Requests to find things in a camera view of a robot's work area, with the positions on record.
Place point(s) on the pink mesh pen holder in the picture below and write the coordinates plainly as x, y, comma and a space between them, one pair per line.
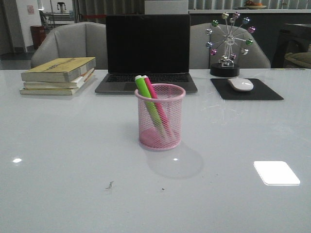
170, 96

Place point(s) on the ferris wheel desk ornament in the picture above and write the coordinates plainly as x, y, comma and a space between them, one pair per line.
226, 66

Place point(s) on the grey armchair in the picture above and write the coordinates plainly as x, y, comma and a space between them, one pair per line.
84, 39
247, 56

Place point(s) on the middle cream book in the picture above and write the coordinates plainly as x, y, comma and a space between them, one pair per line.
75, 84

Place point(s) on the pink highlighter pen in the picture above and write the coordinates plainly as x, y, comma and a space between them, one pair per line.
158, 106

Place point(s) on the black mouse pad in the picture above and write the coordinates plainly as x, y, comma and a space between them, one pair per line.
260, 91

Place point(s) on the white computer mouse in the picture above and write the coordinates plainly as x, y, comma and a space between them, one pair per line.
241, 84

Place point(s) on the bottom cream book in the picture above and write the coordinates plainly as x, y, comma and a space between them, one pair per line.
54, 92

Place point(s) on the left grey armchair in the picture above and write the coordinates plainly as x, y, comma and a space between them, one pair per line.
84, 39

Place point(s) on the right grey armchair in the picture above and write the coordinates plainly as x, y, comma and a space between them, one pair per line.
247, 56

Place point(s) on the top yellow book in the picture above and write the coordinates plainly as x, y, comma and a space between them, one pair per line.
61, 70

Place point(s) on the grey laptop computer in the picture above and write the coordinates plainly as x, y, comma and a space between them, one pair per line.
157, 46

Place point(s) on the dark side table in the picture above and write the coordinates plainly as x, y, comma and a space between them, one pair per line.
292, 38

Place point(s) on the fruit bowl on counter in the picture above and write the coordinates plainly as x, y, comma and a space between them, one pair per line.
253, 5

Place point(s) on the red trash bin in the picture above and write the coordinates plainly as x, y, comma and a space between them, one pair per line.
38, 35

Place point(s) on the cream book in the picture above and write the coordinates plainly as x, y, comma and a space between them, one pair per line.
75, 84
54, 92

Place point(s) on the green highlighter pen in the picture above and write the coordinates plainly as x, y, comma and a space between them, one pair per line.
146, 90

